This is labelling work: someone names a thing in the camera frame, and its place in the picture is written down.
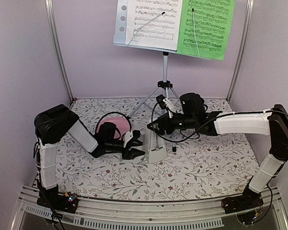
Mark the light blue music stand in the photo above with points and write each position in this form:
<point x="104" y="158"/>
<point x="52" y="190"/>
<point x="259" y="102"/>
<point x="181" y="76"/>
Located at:
<point x="213" y="75"/>

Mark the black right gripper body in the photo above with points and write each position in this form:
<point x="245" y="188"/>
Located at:
<point x="171" y="129"/>

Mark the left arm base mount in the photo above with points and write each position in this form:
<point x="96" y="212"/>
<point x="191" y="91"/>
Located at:
<point x="51" y="198"/>

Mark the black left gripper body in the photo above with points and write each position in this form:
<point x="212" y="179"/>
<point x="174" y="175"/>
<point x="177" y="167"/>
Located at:
<point x="126" y="152"/>

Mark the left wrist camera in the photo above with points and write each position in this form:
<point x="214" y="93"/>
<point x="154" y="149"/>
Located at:
<point x="127" y="139"/>

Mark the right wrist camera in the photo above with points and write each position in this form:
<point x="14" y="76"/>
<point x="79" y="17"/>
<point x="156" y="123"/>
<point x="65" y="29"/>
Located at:
<point x="165" y="103"/>

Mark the aluminium frame post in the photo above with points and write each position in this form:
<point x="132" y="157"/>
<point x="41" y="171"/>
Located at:
<point x="243" y="41"/>
<point x="56" y="43"/>

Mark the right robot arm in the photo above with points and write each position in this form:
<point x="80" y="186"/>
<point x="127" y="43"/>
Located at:
<point x="270" y="122"/>

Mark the white metronome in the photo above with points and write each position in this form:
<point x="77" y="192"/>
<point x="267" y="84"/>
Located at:
<point x="154" y="147"/>

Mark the pink plastic plate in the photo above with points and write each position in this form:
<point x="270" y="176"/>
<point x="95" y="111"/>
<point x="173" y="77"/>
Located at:
<point x="122" y="124"/>

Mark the right aluminium frame post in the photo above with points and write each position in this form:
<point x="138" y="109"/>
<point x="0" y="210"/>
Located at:
<point x="243" y="41"/>

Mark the green sheet music page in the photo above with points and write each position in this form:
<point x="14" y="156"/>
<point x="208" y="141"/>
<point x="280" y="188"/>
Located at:
<point x="205" y="28"/>

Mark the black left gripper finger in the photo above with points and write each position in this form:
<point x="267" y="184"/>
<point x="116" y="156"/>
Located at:
<point x="133" y="153"/>
<point x="137" y="140"/>

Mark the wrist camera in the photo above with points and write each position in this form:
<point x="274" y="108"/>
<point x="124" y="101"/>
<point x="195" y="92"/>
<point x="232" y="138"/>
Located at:
<point x="127" y="139"/>
<point x="165" y="103"/>

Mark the front aluminium rail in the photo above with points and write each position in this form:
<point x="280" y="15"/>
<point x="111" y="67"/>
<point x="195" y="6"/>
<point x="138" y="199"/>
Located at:
<point x="205" y="214"/>

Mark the white sheet music page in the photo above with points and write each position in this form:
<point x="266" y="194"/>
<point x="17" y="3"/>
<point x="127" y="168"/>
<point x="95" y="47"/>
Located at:
<point x="153" y="23"/>

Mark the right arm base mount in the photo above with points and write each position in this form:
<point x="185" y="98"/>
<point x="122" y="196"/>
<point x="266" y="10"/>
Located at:
<point x="248" y="199"/>

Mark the left aluminium frame post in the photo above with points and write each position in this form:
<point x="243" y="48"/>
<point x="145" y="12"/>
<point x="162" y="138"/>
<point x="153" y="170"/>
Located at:
<point x="56" y="43"/>

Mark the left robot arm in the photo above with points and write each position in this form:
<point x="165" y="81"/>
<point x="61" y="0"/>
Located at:
<point x="54" y="124"/>

